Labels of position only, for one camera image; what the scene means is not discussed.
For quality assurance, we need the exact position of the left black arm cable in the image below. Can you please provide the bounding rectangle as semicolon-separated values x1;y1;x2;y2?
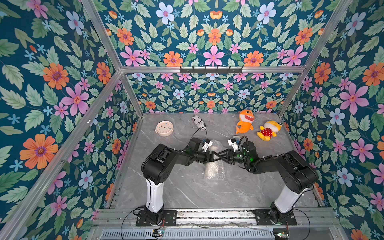
120;206;145;240

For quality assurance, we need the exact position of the aluminium front rail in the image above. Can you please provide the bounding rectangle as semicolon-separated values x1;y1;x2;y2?
92;208;342;229

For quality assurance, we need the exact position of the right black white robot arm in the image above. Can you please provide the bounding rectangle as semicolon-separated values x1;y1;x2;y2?
212;141;319;225

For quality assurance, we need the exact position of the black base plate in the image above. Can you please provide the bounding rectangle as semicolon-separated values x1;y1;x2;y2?
136;210;177;227
252;209;297;226

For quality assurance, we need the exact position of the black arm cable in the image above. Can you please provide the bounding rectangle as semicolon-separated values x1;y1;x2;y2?
292;206;312;240
120;206;145;240

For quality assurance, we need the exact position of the orange shark plush toy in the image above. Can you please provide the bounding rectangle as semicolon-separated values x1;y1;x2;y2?
236;110;255;134

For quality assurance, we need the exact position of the silver toy car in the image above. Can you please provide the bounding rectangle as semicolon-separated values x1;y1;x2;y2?
192;115;206;131

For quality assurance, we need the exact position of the yellow shark plush toy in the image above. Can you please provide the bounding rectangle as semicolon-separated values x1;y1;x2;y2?
257;121;283;142

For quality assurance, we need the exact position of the black hook rail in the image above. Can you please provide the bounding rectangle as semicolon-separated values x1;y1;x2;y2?
179;66;243;75

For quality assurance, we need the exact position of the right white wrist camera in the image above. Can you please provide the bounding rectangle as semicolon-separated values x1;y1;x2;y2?
228;138;240;152

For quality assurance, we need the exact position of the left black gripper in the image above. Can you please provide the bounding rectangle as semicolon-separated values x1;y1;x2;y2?
192;152;222;165

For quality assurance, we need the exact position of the clear bubble wrap sheet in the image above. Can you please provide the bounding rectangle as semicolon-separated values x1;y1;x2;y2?
204;140;227;181

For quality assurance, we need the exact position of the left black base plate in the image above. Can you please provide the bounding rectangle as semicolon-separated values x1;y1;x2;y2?
136;210;177;227

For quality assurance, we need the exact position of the pink round alarm clock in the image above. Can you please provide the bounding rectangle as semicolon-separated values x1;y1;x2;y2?
155;121;174;137

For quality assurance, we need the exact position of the white slotted cable duct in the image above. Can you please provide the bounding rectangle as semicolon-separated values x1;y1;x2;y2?
101;229;275;240

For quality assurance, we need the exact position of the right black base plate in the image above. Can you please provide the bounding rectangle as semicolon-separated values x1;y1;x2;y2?
252;209;297;226

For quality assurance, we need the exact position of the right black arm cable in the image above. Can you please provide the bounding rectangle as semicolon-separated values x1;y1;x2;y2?
292;206;312;240

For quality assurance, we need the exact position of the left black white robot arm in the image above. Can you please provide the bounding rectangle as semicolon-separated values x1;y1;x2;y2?
141;138;235;225

